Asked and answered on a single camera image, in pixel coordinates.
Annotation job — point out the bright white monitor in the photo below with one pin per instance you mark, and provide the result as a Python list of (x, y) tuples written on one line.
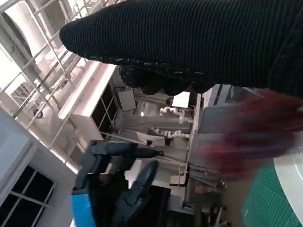
[(182, 100)]

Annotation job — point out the dark paned window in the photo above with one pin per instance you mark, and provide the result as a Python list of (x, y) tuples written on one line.
[(26, 203)]

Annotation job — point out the white desk monitor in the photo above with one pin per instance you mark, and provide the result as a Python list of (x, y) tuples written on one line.
[(151, 139)]

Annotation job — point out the small white mesh cabinet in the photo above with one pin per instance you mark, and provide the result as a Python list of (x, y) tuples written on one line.
[(198, 144)]

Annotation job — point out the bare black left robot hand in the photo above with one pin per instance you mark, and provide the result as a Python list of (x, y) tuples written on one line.
[(106, 201)]

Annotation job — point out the white square plate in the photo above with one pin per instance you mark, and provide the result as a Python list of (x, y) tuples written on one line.
[(291, 189)]

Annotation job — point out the ceiling air vent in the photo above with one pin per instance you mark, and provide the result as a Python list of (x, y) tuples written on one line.
[(55, 11)]

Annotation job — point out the grey desk monitor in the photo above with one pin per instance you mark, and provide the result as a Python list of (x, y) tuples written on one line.
[(126, 100)]

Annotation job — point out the black castor chair base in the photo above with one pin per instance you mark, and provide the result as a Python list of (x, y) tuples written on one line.
[(217, 212)]

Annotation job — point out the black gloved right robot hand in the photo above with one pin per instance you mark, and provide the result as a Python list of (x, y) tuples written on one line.
[(189, 42)]

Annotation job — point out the green cutting mat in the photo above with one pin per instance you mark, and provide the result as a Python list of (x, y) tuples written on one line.
[(260, 208)]

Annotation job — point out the grey chair on castors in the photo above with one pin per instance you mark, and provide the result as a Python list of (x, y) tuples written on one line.
[(217, 118)]

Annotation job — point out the large black screen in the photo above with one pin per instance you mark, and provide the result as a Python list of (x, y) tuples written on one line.
[(163, 198)]

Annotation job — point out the toy red grapes with leaves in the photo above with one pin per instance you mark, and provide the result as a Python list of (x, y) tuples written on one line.
[(255, 123)]

